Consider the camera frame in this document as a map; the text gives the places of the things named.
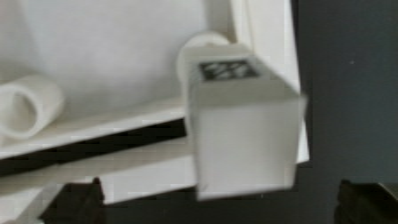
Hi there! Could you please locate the white square tabletop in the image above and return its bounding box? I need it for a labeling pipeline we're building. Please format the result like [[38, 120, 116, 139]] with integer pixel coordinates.
[[0, 0, 301, 158]]

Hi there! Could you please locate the white U-shaped obstacle fence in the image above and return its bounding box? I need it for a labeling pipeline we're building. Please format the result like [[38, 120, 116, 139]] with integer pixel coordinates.
[[0, 99, 313, 224]]

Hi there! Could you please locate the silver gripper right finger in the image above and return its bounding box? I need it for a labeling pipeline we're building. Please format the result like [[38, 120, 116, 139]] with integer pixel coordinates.
[[335, 180, 398, 224]]

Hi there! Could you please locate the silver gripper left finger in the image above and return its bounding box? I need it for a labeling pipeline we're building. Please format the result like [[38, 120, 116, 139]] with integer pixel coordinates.
[[40, 178, 107, 224]]

